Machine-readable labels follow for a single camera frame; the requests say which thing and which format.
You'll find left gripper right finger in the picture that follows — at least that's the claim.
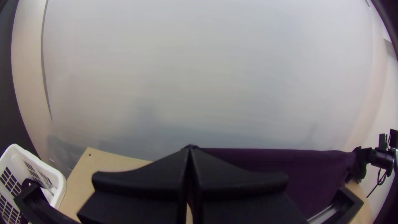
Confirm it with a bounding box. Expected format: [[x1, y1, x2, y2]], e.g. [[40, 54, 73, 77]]
[[189, 145, 308, 224]]

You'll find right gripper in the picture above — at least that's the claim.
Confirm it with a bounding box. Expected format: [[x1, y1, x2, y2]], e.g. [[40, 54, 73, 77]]
[[353, 146, 396, 183]]

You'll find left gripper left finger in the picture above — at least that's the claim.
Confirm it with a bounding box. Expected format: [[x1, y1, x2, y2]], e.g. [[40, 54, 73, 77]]
[[77, 145, 190, 224]]

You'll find dark t-shirt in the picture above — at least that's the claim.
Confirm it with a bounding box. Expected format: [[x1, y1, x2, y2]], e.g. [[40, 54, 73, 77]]
[[199, 147, 361, 219]]

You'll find white laundry basket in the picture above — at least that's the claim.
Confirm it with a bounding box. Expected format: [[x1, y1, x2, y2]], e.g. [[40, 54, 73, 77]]
[[0, 143, 67, 224]]

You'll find black cable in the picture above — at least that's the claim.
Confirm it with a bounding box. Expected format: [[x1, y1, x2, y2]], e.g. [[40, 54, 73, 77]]
[[366, 167, 390, 199]]

